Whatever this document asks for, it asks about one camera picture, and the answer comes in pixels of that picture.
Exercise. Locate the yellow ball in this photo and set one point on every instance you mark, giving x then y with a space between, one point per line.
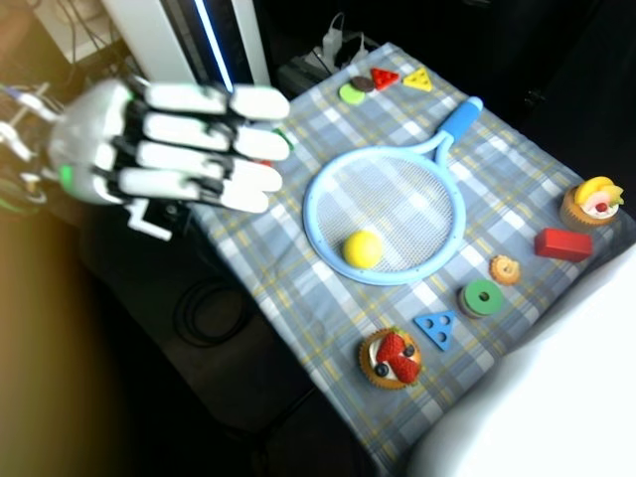
363 249

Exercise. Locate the light blue toy racket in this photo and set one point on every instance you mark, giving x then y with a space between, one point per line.
462 116

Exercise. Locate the blue plaid tablecloth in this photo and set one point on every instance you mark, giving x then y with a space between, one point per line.
323 323

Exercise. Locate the green triangle block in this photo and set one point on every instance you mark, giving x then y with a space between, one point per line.
289 136

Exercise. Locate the toy strawberry cupcake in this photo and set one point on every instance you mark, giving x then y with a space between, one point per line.
390 360

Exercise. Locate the green round disc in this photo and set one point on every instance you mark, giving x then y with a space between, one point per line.
350 95

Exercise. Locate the blue triangle block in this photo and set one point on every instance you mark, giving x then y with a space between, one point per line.
444 338

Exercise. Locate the brown round disc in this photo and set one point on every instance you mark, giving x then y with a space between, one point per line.
364 83

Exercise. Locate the red triangle block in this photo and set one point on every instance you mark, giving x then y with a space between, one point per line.
383 79

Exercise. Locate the yellow triangle block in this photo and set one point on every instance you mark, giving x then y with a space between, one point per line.
418 81

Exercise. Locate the small toy cookie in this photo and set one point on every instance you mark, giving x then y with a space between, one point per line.
504 270

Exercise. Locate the white power strip with plugs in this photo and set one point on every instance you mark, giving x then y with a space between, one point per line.
330 45

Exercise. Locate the red rectangular block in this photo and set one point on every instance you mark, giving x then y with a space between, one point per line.
561 244

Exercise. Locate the white column with blue light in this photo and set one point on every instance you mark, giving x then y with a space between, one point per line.
159 45

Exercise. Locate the toy cupcake with peach slices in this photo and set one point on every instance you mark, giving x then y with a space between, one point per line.
588 206

